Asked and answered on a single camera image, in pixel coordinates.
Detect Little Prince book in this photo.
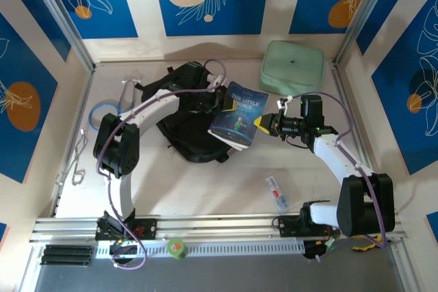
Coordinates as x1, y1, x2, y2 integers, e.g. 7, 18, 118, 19
207, 81, 270, 151

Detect black backpack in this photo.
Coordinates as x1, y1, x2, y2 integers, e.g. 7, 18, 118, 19
142, 62, 231, 163

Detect clear plastic stationery pack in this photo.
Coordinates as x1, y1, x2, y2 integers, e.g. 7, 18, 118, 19
266, 175, 291, 213

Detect mint green zip pouch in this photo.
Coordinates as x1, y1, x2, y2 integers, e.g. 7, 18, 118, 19
259, 40, 325, 96

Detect metal tongs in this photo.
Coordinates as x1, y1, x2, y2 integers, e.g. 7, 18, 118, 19
63, 127, 90, 185

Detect green tape roll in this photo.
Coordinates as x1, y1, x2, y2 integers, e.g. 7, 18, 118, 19
166, 237, 188, 259

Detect black ribbed block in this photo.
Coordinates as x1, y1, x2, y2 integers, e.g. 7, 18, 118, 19
40, 244, 94, 266

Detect aluminium table side rail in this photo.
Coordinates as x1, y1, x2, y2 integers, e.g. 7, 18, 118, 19
51, 66, 96, 217
330, 62, 381, 197

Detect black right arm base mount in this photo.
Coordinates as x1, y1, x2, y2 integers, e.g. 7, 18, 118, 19
276, 215, 309, 238

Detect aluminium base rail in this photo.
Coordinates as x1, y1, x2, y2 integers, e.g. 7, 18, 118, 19
29, 213, 409, 243

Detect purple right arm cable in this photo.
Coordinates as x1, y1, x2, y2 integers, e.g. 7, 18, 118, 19
289, 92, 389, 262

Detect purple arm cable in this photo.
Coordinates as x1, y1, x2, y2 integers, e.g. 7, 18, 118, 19
95, 58, 229, 271
289, 92, 389, 262

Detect slotted grey cable duct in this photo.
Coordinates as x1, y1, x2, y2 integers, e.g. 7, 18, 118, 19
94, 239, 305, 259

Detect aluminium frame post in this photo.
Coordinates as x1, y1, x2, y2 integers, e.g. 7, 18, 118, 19
25, 0, 96, 71
333, 0, 394, 67

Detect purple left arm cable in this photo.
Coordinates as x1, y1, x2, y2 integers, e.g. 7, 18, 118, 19
95, 58, 229, 271

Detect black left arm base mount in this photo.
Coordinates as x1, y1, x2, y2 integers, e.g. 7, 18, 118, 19
94, 215, 158, 241

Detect yellow handled pliers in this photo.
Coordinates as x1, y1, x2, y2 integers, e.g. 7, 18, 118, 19
352, 235, 384, 252

